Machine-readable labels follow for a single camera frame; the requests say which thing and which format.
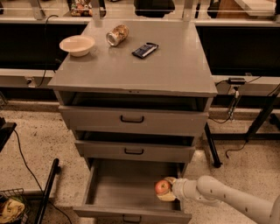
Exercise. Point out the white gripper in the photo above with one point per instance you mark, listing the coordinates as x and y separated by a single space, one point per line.
179 187

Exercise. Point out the red apple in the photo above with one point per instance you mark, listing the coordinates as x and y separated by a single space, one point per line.
162 187

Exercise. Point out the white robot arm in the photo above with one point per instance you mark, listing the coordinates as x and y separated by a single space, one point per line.
212 192

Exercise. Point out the grey bottom drawer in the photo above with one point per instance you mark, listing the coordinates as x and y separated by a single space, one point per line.
124 191

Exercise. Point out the grey drawer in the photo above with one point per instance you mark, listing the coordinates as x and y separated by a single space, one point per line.
135 151
134 121
124 191

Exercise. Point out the grey top drawer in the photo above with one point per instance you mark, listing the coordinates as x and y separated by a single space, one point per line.
134 121

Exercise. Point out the grey middle drawer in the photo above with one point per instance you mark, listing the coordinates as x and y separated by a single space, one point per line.
135 151

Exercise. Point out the grey drawer cabinet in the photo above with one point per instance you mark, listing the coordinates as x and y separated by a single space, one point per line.
175 77

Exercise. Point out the black table leg right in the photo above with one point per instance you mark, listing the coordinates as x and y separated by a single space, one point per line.
216 160

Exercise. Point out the black pole lower left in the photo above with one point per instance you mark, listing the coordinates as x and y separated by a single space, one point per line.
46 193

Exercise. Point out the black power adapter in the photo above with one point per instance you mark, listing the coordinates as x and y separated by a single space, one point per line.
236 81

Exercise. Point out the dark blue snack bar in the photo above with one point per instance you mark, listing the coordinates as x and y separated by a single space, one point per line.
145 50

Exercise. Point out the metal can lying down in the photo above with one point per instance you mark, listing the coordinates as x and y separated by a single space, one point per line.
117 35

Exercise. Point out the white bowl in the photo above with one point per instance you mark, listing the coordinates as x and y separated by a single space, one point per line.
77 45

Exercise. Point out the black object left edge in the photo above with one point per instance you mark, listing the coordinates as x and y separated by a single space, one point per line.
6 129

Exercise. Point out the wire basket with bag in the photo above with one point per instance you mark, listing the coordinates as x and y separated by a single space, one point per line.
13 206

